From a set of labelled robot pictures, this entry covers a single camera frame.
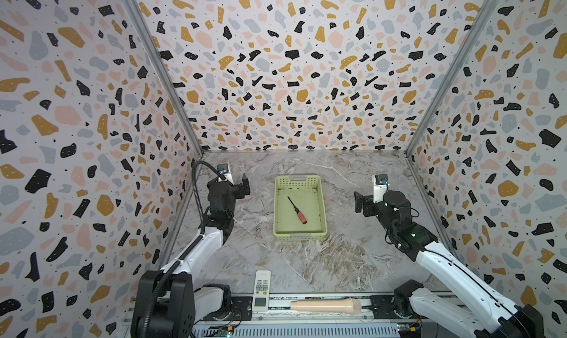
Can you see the aluminium corner frame post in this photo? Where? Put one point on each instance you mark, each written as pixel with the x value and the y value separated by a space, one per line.
pixel 487 9
pixel 179 116

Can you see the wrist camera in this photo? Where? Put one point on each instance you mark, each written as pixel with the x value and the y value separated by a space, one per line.
pixel 225 173
pixel 380 187

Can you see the light green plastic bin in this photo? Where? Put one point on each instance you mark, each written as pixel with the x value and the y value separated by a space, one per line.
pixel 306 192

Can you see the white remote control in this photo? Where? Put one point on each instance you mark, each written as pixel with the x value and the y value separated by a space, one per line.
pixel 261 291

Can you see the beige wooden handle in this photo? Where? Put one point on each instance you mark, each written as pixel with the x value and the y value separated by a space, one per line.
pixel 349 306

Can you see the red handled screwdriver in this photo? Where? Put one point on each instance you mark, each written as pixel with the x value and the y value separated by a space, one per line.
pixel 299 214

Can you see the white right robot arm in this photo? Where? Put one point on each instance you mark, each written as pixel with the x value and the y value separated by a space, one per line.
pixel 484 313

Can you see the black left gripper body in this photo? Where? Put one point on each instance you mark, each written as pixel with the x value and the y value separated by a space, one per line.
pixel 238 192

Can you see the aluminium corner frame post left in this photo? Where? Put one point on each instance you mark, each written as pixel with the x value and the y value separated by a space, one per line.
pixel 179 116

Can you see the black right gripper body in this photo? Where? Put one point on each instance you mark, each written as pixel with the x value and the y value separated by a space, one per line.
pixel 365 203

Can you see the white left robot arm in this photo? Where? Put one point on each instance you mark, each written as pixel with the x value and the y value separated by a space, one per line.
pixel 167 303

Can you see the metal base rail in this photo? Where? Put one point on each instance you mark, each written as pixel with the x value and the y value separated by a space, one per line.
pixel 375 320

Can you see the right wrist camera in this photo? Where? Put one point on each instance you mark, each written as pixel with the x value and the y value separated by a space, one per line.
pixel 380 187

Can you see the aluminium corner frame post right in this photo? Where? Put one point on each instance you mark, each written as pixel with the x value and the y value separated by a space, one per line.
pixel 487 9

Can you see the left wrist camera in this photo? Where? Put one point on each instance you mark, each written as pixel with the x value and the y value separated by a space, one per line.
pixel 225 173

